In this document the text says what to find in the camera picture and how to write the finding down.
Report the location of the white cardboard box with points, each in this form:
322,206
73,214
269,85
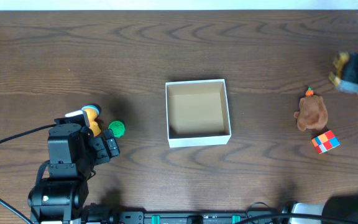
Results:
197,113

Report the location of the colourful puzzle cube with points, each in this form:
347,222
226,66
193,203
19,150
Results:
325,142

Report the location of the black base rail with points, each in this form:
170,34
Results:
102,214

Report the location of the yellow grey toy dump truck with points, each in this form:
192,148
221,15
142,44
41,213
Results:
335,75

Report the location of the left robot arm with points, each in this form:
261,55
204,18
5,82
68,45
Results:
73,154

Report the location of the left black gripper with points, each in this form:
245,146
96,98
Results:
103,145

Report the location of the brown plush bear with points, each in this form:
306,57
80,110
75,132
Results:
312,113

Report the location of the yellow rubber duck blue cap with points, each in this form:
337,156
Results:
92,112

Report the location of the green ribbed plastic disc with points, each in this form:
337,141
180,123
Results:
118,128

